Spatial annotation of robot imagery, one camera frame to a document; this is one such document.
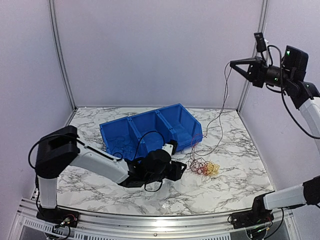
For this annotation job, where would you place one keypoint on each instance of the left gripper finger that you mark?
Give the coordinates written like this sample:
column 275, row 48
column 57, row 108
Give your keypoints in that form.
column 177, row 173
column 177, row 164

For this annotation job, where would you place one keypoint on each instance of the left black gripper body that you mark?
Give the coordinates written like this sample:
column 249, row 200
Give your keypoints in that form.
column 173, row 175

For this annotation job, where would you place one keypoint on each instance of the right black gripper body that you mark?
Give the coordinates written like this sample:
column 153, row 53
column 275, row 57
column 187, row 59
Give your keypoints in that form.
column 260, row 74

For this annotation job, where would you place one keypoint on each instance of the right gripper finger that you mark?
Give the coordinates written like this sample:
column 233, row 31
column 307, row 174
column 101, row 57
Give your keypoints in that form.
column 250, row 74
column 246, row 61

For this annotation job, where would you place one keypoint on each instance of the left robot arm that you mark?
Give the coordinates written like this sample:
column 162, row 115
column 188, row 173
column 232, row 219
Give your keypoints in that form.
column 62, row 148

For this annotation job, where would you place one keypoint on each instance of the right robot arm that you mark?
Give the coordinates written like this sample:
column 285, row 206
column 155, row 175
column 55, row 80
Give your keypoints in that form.
column 301, row 100

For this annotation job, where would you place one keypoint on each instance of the blue three-compartment plastic bin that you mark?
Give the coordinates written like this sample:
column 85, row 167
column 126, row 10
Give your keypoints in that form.
column 135, row 136

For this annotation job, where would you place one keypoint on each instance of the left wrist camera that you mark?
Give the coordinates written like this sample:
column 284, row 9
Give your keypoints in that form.
column 170, row 147

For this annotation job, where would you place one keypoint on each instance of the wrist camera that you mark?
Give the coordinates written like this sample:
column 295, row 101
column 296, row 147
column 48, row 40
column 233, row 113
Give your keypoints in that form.
column 261, row 45
column 170, row 147

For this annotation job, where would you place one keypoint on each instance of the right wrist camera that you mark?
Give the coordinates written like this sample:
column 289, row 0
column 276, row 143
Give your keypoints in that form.
column 261, row 45

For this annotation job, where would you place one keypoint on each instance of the aluminium front rail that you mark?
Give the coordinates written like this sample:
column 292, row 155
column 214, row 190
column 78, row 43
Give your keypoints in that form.
column 89, row 225

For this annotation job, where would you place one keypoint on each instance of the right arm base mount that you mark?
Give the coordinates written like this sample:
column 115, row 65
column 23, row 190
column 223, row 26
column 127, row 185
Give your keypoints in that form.
column 248, row 218

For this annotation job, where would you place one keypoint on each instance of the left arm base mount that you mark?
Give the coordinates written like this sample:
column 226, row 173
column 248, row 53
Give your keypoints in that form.
column 59, row 216

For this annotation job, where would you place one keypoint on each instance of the left aluminium frame post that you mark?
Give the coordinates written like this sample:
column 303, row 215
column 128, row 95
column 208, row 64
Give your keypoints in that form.
column 59, row 53

